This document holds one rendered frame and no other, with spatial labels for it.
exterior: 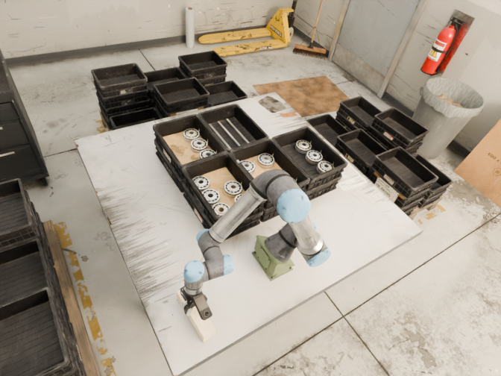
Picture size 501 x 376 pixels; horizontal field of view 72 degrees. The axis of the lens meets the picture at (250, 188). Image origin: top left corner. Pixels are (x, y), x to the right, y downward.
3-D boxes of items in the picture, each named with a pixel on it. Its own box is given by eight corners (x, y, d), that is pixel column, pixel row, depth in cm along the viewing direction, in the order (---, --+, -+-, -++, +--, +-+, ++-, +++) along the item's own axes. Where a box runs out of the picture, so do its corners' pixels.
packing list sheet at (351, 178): (370, 181, 231) (370, 181, 231) (344, 192, 221) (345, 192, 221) (338, 151, 248) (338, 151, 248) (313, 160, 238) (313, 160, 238)
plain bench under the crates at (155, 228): (377, 285, 259) (423, 230, 208) (178, 412, 189) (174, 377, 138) (262, 153, 343) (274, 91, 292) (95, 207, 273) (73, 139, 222)
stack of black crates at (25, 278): (71, 321, 200) (54, 295, 175) (12, 348, 187) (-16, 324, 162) (55, 267, 221) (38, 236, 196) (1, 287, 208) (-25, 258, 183)
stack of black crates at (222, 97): (229, 109, 362) (232, 80, 338) (244, 125, 346) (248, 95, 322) (194, 117, 345) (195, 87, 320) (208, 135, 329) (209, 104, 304)
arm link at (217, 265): (225, 243, 140) (199, 251, 136) (235, 264, 133) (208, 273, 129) (224, 255, 145) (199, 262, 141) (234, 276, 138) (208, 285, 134)
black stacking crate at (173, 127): (227, 165, 208) (228, 151, 200) (181, 182, 195) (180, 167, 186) (196, 128, 228) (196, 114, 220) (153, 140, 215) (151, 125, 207)
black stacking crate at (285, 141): (342, 177, 214) (348, 164, 206) (306, 193, 201) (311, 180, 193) (303, 139, 235) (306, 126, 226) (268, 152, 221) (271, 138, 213)
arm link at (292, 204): (317, 236, 167) (287, 168, 127) (335, 259, 158) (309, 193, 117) (297, 250, 167) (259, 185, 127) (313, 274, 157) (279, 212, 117)
